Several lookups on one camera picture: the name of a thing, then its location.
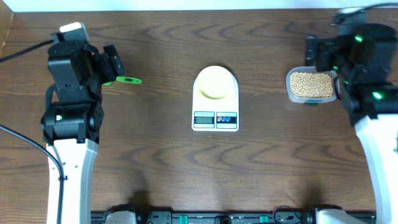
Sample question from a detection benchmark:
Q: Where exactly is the green plastic measuring scoop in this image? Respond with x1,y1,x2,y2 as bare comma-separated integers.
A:
102,76,142,86

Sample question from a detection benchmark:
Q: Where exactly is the yellow plastic bowl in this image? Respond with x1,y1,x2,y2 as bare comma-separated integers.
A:
197,65,234,100

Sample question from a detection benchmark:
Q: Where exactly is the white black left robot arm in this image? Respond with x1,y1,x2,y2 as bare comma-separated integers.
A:
40,40,124,223

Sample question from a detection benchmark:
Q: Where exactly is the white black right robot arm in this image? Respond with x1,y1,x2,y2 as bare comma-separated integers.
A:
305,6,397,223

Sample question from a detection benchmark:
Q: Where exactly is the white digital kitchen scale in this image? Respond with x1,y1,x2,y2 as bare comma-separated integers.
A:
192,75,239,132

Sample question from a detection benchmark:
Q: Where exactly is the clear container of soybeans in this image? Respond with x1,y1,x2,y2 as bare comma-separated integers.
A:
286,67,340,104

